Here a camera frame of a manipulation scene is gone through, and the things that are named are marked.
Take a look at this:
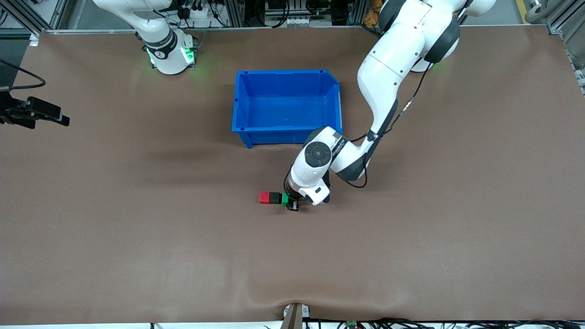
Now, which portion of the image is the white power strip with plugs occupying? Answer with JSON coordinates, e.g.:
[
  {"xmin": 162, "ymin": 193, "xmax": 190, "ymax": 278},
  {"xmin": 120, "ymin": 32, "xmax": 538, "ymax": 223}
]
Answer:
[{"xmin": 176, "ymin": 0, "xmax": 230, "ymax": 29}]

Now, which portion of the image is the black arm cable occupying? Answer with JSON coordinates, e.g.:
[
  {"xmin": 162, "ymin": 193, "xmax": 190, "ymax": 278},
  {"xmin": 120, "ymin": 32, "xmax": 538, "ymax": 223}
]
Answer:
[
  {"xmin": 0, "ymin": 58, "xmax": 47, "ymax": 91},
  {"xmin": 343, "ymin": 59, "xmax": 435, "ymax": 189}
]

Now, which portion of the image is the black cable bundle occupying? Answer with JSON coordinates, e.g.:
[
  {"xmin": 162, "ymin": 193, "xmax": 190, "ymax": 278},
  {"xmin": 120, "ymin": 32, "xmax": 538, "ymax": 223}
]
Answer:
[{"xmin": 315, "ymin": 317, "xmax": 585, "ymax": 329}]

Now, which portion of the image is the brown grey mount bracket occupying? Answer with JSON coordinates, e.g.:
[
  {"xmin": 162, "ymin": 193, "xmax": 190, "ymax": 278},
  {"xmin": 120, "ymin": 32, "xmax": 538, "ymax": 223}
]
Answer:
[{"xmin": 281, "ymin": 302, "xmax": 312, "ymax": 329}]

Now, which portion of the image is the blue plastic storage bin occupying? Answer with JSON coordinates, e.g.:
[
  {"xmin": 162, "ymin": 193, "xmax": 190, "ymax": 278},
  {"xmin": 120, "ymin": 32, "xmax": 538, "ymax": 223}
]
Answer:
[{"xmin": 232, "ymin": 69, "xmax": 343, "ymax": 149}]

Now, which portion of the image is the aluminium frame profile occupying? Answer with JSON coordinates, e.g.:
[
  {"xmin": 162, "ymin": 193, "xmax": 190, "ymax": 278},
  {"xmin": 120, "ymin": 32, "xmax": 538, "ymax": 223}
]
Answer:
[
  {"xmin": 0, "ymin": 0, "xmax": 62, "ymax": 38},
  {"xmin": 546, "ymin": 0, "xmax": 585, "ymax": 96}
]

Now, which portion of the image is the orange packaged items pile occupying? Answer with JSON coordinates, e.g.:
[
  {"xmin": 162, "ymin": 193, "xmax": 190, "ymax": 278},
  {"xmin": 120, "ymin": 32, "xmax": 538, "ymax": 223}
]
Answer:
[{"xmin": 364, "ymin": 0, "xmax": 383, "ymax": 26}]

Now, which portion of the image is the brown table mat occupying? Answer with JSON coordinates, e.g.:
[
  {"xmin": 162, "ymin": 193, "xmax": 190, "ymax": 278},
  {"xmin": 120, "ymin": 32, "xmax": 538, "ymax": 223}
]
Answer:
[{"xmin": 0, "ymin": 25, "xmax": 585, "ymax": 326}]

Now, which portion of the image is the long aluminium frame rail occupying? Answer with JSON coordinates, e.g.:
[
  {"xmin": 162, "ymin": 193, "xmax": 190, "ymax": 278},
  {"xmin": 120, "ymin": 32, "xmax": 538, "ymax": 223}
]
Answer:
[{"xmin": 30, "ymin": 24, "xmax": 565, "ymax": 37}]

